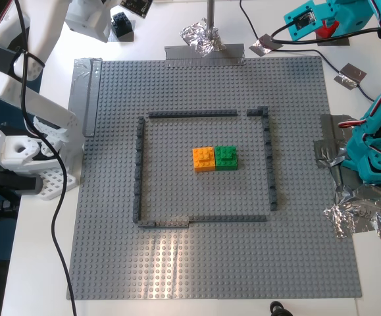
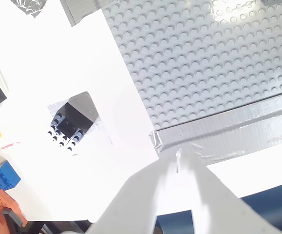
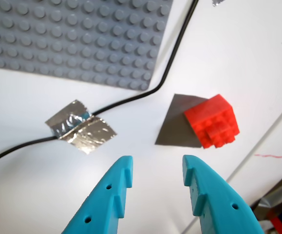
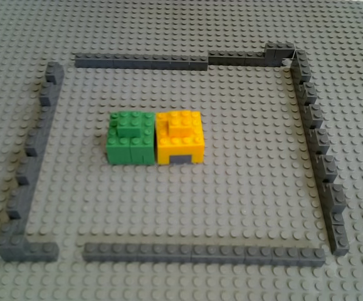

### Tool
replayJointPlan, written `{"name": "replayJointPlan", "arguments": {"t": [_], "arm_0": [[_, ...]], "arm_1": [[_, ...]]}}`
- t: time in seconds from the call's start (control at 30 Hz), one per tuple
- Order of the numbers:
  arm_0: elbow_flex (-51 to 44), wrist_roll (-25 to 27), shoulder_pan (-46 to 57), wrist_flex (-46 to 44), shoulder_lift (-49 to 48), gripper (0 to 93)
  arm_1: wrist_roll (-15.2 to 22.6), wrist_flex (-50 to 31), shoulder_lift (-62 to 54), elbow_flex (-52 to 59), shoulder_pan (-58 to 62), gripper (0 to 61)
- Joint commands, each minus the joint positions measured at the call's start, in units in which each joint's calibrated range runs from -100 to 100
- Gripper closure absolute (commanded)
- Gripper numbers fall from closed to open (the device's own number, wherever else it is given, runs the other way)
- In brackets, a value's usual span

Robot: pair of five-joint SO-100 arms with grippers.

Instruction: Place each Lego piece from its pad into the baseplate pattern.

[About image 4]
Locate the yellow brick cube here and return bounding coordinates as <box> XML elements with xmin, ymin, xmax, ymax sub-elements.
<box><xmin>155</xmin><ymin>110</ymin><xmax>206</xmax><ymax>166</ymax></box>

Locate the green brick cube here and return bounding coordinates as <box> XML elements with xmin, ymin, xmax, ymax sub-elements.
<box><xmin>105</xmin><ymin>110</ymin><xmax>156</xmax><ymax>166</ymax></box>

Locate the grey studded baseplate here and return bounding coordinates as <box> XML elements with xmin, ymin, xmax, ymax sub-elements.
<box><xmin>0</xmin><ymin>0</ymin><xmax>363</xmax><ymax>301</ymax></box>

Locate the flat grey brick row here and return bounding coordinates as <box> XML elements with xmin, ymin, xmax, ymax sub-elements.
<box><xmin>74</xmin><ymin>52</ymin><xmax>209</xmax><ymax>72</ymax></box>
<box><xmin>83</xmin><ymin>241</ymin><xmax>327</xmax><ymax>268</ymax></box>

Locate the blackish raised corner brick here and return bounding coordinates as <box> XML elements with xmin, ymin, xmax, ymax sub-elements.
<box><xmin>264</xmin><ymin>42</ymin><xmax>296</xmax><ymax>68</ymax></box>

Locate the straight toothed grey brick wall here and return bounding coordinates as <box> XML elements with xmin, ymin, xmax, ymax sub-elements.
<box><xmin>289</xmin><ymin>49</ymin><xmax>351</xmax><ymax>256</ymax></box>

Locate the L-shaped toothed grey brick wall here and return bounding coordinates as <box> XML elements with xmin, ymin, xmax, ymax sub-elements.
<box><xmin>0</xmin><ymin>61</ymin><xmax>65</xmax><ymax>263</ymax></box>

